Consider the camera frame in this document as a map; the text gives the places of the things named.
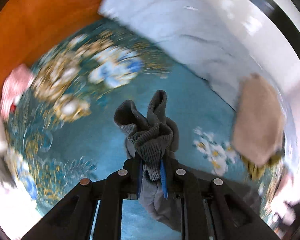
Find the light blue pillow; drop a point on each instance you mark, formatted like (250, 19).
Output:
(221, 41)

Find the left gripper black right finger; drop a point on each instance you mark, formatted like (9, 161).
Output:
(184, 186)

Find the orange wooden headboard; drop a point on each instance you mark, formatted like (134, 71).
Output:
(29, 28)

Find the olive yellow knit garment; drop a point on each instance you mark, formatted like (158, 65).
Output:
(256, 172)

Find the pink patterned cloth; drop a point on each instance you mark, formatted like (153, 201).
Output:
(18, 81)

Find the teal floral blanket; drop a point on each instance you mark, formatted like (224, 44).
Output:
(64, 127)

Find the beige fuzzy garment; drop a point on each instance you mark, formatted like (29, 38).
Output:
(259, 123)

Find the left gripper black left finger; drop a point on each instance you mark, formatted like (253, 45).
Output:
(110, 193)

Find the dark grey pants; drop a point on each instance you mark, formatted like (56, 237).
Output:
(151, 137)

